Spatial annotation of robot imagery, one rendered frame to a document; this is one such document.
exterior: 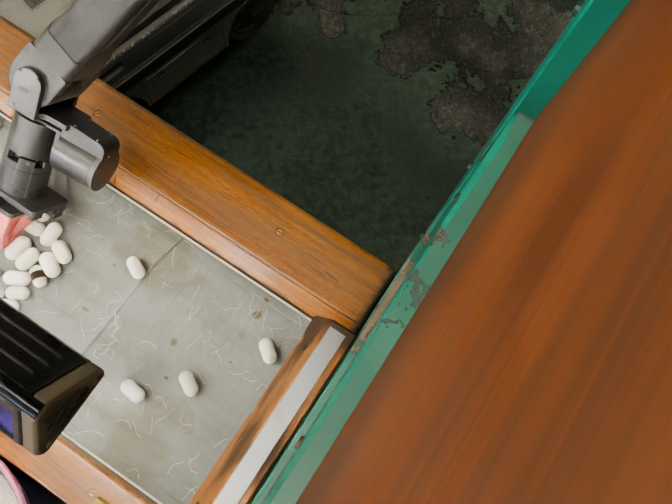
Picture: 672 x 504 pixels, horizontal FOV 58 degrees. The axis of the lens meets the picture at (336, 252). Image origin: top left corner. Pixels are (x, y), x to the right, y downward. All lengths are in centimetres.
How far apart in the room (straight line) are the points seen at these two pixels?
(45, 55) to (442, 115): 126
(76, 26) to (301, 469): 56
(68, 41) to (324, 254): 40
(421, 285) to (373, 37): 163
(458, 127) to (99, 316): 122
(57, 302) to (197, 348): 20
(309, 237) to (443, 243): 53
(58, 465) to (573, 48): 74
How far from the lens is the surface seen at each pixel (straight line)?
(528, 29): 203
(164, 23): 154
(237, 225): 84
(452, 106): 183
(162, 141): 90
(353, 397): 29
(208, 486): 75
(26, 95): 78
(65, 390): 50
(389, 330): 30
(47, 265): 89
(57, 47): 75
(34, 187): 85
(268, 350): 81
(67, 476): 85
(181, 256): 87
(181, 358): 84
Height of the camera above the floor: 156
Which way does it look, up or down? 75 degrees down
